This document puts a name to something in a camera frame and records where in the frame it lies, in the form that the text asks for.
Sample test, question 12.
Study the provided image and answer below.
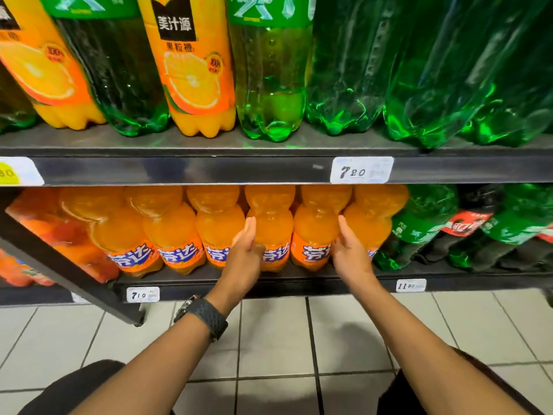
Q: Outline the person's left hand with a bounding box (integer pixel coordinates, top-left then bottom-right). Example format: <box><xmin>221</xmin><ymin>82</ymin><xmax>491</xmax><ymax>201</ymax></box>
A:
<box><xmin>205</xmin><ymin>216</ymin><xmax>265</xmax><ymax>316</ymax></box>

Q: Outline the person's right hand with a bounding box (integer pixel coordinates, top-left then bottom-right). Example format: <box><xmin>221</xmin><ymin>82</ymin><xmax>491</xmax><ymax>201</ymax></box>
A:
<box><xmin>331</xmin><ymin>214</ymin><xmax>382</xmax><ymax>295</ymax></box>

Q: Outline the blue-label orange soda bottle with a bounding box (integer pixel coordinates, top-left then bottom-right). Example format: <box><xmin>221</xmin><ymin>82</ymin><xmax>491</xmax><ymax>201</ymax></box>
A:
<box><xmin>342</xmin><ymin>184</ymin><xmax>410</xmax><ymax>261</ymax></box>
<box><xmin>289</xmin><ymin>184</ymin><xmax>354</xmax><ymax>273</ymax></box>
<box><xmin>244</xmin><ymin>184</ymin><xmax>298</xmax><ymax>274</ymax></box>

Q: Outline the green-label green soda bottle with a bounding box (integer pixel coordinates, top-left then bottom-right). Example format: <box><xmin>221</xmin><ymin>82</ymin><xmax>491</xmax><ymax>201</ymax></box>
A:
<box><xmin>304</xmin><ymin>0</ymin><xmax>416</xmax><ymax>138</ymax></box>
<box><xmin>0</xmin><ymin>60</ymin><xmax>39</xmax><ymax>135</ymax></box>
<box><xmin>381</xmin><ymin>0</ymin><xmax>541</xmax><ymax>150</ymax></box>
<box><xmin>36</xmin><ymin>0</ymin><xmax>172</xmax><ymax>138</ymax></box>
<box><xmin>373</xmin><ymin>184</ymin><xmax>460</xmax><ymax>272</ymax></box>
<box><xmin>446</xmin><ymin>183</ymin><xmax>553</xmax><ymax>271</ymax></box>

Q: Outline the black metal shelf rack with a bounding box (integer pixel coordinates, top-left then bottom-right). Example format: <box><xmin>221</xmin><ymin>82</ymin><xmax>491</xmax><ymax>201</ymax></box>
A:
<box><xmin>0</xmin><ymin>123</ymin><xmax>553</xmax><ymax>328</ymax></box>

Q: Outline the row of orange soda bottles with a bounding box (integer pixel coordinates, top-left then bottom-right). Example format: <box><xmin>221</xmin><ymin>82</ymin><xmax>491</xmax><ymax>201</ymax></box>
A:
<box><xmin>59</xmin><ymin>185</ymin><xmax>247</xmax><ymax>278</ymax></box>

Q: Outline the light green soda bottle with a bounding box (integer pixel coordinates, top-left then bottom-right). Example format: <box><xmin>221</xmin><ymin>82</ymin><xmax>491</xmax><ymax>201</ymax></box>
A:
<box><xmin>226</xmin><ymin>0</ymin><xmax>317</xmax><ymax>143</ymax></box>

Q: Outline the person's left forearm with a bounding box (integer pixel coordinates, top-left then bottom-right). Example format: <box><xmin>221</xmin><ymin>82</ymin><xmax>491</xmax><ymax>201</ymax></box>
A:
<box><xmin>69</xmin><ymin>313</ymin><xmax>213</xmax><ymax>415</ymax></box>

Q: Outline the person's right leg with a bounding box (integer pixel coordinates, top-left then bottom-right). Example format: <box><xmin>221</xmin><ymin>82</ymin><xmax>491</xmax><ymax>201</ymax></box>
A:
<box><xmin>376</xmin><ymin>348</ymin><xmax>546</xmax><ymax>415</ymax></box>

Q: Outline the grey perforated-band wristwatch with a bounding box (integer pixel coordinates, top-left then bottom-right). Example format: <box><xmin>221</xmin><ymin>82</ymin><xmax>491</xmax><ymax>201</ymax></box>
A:
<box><xmin>173</xmin><ymin>295</ymin><xmax>229</xmax><ymax>343</ymax></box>

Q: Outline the small white price tag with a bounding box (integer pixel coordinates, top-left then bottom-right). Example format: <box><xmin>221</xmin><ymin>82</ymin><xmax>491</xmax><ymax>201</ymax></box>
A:
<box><xmin>395</xmin><ymin>278</ymin><xmax>428</xmax><ymax>294</ymax></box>
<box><xmin>126</xmin><ymin>285</ymin><xmax>161</xmax><ymax>304</ymax></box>

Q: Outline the yellow-marked white price tag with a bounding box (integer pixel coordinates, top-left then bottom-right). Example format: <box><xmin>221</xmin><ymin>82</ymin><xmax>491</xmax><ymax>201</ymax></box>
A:
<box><xmin>0</xmin><ymin>156</ymin><xmax>46</xmax><ymax>188</ymax></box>

